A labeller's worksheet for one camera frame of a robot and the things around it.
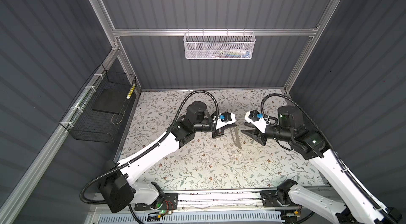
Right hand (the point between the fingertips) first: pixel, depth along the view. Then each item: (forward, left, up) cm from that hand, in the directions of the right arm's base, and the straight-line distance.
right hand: (246, 127), depth 66 cm
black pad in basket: (+15, +64, +1) cm, 66 cm away
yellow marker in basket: (+22, +57, 0) cm, 61 cm away
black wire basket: (+8, +68, +1) cm, 68 cm away
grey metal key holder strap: (-1, +4, -5) cm, 7 cm away
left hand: (+2, +5, +1) cm, 5 cm away
